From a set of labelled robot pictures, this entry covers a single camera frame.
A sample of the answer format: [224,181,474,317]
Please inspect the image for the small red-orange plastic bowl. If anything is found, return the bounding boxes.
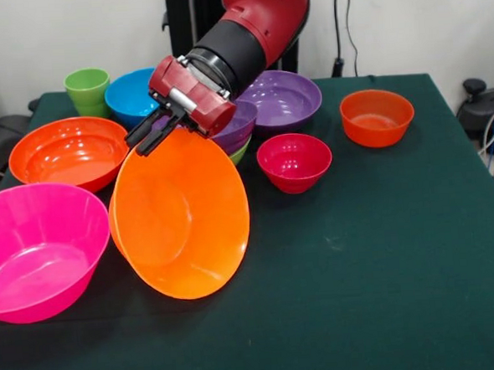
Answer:
[337,86,417,151]

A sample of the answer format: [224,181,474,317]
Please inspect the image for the small crimson plastic bowl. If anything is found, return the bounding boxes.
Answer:
[255,131,336,197]

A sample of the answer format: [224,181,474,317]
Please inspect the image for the black wall cable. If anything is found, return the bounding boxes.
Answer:
[327,0,361,80]

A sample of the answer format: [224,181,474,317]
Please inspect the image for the purple plastic bowl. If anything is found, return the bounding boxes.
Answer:
[234,66,325,139]
[149,99,262,161]

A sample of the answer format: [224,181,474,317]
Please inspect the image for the blue plastic bowl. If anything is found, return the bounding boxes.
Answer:
[102,66,163,131]

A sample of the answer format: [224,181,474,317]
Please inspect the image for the large pink plastic bowl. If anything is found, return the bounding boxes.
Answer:
[0,178,116,326]

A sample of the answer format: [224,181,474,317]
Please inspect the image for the dark green tablecloth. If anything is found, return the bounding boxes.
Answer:
[0,65,494,370]

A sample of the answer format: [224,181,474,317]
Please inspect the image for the black chair base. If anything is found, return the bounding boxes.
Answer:
[0,59,46,184]
[454,76,494,156]

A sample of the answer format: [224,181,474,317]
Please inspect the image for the large red-orange plastic bowl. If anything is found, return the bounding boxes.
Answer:
[6,112,135,198]

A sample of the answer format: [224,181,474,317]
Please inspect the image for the large orange plastic bowl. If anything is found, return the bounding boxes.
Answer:
[103,123,255,306]

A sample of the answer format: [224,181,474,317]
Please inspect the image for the green plastic bowl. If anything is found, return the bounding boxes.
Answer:
[227,136,255,167]

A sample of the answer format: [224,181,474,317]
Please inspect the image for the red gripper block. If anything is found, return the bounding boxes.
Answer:
[119,51,241,159]

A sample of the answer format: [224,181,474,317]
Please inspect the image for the green plastic cup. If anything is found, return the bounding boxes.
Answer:
[62,66,114,121]

